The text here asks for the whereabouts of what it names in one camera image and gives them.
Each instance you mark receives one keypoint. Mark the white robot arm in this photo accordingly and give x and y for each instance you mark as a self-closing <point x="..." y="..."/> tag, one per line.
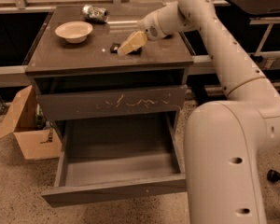
<point x="222" y="138"/>

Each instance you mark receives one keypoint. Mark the grey drawer cabinet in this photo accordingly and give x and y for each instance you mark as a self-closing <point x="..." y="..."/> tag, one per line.
<point x="60" y="67"/>

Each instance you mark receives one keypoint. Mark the black side table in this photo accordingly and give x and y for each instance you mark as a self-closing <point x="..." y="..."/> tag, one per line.
<point x="255" y="24"/>

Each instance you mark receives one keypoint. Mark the closed scratched grey drawer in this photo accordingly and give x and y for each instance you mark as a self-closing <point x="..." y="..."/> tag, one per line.
<point x="97" y="104"/>

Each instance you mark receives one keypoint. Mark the crushed green soda can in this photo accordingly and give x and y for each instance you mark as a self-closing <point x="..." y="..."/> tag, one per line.
<point x="96" y="14"/>

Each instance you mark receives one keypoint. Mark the bottle in cardboard box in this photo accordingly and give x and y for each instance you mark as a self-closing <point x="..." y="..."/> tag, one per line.
<point x="40" y="121"/>

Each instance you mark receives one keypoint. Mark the black office chair caster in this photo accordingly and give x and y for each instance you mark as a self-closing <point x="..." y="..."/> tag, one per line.
<point x="273" y="176"/>

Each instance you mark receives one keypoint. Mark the open grey drawer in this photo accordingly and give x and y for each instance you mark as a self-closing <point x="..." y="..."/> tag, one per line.
<point x="115" y="158"/>

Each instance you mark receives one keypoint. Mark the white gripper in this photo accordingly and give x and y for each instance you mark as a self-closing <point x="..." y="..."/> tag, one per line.
<point x="148" y="28"/>

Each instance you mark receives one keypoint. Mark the cardboard box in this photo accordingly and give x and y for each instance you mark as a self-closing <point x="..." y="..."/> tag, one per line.
<point x="20" y="120"/>

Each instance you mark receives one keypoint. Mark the white ceramic bowl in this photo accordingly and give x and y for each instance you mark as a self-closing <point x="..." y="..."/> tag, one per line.
<point x="74" y="32"/>

